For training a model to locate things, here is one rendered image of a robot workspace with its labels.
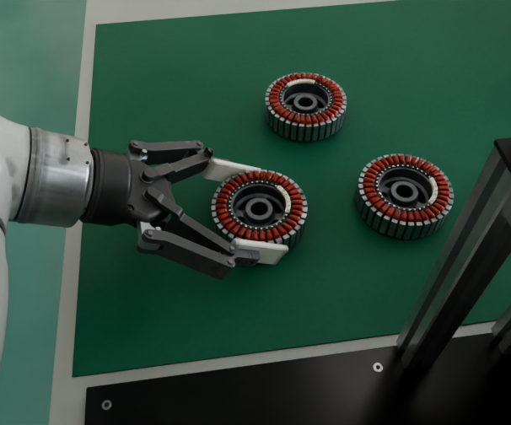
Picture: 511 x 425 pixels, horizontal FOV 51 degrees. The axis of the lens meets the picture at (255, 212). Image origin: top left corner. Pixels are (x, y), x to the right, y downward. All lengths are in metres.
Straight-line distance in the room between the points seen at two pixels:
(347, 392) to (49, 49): 1.98
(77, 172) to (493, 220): 0.35
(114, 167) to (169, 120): 0.26
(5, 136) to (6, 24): 2.03
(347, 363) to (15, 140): 0.37
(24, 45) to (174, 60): 1.54
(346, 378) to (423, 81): 0.49
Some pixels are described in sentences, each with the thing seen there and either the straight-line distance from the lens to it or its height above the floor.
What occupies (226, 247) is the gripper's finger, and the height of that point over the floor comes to 0.81.
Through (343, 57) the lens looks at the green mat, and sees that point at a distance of 0.89.
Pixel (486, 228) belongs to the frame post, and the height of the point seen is 1.00.
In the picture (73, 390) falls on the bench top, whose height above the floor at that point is 0.75.
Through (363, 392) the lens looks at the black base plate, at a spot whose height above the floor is 0.77.
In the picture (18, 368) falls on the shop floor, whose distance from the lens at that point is 1.49.
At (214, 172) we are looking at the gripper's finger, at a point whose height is 0.79.
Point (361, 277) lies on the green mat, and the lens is 0.62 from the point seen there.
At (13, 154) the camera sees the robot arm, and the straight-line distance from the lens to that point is 0.50.
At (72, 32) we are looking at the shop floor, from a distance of 2.39.
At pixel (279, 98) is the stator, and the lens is 0.76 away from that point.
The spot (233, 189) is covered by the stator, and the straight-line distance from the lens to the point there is 0.64.
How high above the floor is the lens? 1.28
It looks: 53 degrees down
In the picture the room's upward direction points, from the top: straight up
